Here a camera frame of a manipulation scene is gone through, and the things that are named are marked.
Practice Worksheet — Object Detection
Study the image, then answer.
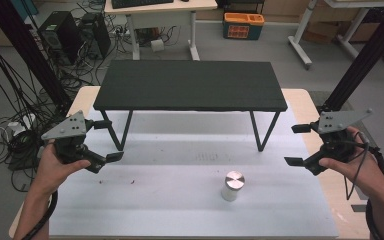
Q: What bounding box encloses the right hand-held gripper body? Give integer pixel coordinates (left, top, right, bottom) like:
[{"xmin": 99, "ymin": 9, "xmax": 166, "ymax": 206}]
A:
[{"xmin": 303, "ymin": 108, "xmax": 374, "ymax": 177}]

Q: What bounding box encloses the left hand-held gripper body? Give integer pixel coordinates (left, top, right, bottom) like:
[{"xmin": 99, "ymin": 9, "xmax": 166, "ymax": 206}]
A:
[{"xmin": 41, "ymin": 110, "xmax": 108, "ymax": 175}]

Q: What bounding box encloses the silver metal cylinder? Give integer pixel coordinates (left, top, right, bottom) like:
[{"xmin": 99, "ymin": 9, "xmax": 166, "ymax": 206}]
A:
[{"xmin": 220, "ymin": 170, "xmax": 247, "ymax": 203}]

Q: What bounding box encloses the person's left hand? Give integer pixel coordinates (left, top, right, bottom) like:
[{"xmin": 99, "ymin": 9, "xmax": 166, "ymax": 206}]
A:
[{"xmin": 32, "ymin": 139, "xmax": 92, "ymax": 198}]

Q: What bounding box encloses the person's right hand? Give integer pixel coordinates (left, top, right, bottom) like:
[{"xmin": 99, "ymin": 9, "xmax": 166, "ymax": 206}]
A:
[{"xmin": 318, "ymin": 126, "xmax": 384, "ymax": 200}]

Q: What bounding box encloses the white power adapter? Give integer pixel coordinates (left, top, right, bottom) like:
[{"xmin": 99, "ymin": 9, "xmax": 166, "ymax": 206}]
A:
[{"xmin": 7, "ymin": 112, "xmax": 37, "ymax": 137}]

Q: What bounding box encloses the white foam mat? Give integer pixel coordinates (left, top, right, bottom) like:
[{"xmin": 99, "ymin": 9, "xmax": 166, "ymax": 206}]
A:
[{"xmin": 48, "ymin": 109, "xmax": 340, "ymax": 239}]

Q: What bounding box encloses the black computer tower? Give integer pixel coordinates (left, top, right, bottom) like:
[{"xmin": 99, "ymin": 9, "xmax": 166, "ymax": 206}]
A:
[
  {"xmin": 37, "ymin": 10, "xmax": 82, "ymax": 66},
  {"xmin": 79, "ymin": 12, "xmax": 112, "ymax": 61}
]

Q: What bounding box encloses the black raised shelf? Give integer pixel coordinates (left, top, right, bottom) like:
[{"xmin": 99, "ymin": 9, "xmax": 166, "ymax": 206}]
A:
[{"xmin": 92, "ymin": 59, "xmax": 289, "ymax": 153}]

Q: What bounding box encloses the cardboard box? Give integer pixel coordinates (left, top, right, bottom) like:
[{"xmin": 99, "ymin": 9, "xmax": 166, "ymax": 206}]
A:
[{"xmin": 301, "ymin": 21, "xmax": 381, "ymax": 45}]

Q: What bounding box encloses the orange and teal toolbox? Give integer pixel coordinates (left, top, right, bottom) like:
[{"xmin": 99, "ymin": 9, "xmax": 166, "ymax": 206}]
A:
[{"xmin": 222, "ymin": 12, "xmax": 266, "ymax": 41}]

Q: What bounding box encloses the black keyboard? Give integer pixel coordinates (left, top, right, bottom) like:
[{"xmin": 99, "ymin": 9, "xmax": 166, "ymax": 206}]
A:
[{"xmin": 110, "ymin": 0, "xmax": 175, "ymax": 10}]

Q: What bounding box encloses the wooden desk with white legs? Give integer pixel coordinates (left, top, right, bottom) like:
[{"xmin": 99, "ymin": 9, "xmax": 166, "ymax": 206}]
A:
[{"xmin": 103, "ymin": 0, "xmax": 219, "ymax": 62}]

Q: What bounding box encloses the thin black cable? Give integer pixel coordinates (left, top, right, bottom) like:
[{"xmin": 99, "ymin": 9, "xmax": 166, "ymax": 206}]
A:
[{"xmin": 344, "ymin": 131, "xmax": 372, "ymax": 201}]

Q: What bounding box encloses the thick black gripper cable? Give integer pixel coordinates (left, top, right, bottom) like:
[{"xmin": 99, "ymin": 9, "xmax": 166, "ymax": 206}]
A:
[
  {"xmin": 21, "ymin": 189, "xmax": 59, "ymax": 240},
  {"xmin": 364, "ymin": 145, "xmax": 384, "ymax": 240}
]

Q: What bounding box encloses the bundle of black cables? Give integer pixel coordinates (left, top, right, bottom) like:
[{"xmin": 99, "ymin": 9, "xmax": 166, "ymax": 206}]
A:
[{"xmin": 0, "ymin": 16, "xmax": 68, "ymax": 193}]

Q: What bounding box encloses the white desk frame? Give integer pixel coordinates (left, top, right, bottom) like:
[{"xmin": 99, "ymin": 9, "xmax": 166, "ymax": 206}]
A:
[{"xmin": 286, "ymin": 0, "xmax": 384, "ymax": 71}]

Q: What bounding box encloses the black metal post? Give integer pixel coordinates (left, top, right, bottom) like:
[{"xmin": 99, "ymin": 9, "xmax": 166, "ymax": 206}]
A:
[
  {"xmin": 322, "ymin": 0, "xmax": 384, "ymax": 113},
  {"xmin": 0, "ymin": 0, "xmax": 73, "ymax": 113}
]

